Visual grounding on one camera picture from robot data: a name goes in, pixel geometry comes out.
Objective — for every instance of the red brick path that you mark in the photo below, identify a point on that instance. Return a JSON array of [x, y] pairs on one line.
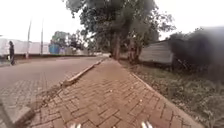
[[106, 96]]

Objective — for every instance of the concrete kerb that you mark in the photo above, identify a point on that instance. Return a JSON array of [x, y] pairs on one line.
[[78, 75]]

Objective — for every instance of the large tree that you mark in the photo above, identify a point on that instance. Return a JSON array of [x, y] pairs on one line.
[[123, 20]]

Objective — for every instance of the group of trees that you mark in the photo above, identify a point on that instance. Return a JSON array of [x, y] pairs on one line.
[[71, 41]]

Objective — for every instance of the blue structure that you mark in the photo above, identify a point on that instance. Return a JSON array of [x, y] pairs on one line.
[[54, 49]]

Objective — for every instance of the robot's own part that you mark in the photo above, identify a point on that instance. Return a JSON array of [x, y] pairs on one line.
[[146, 125], [74, 125]]

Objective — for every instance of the pole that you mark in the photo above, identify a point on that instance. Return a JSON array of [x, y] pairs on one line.
[[42, 38], [28, 40]]

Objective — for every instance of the grey-brown road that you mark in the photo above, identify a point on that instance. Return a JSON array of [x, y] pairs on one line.
[[36, 75]]

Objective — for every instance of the grass verge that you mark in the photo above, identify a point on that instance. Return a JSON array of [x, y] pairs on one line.
[[190, 93]]

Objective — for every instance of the dark bush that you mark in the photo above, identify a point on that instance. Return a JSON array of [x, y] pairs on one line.
[[203, 53]]

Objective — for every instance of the person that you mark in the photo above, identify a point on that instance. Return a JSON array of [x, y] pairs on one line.
[[12, 51]]

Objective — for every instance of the white wall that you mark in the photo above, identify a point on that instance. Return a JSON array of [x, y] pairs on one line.
[[21, 46]]

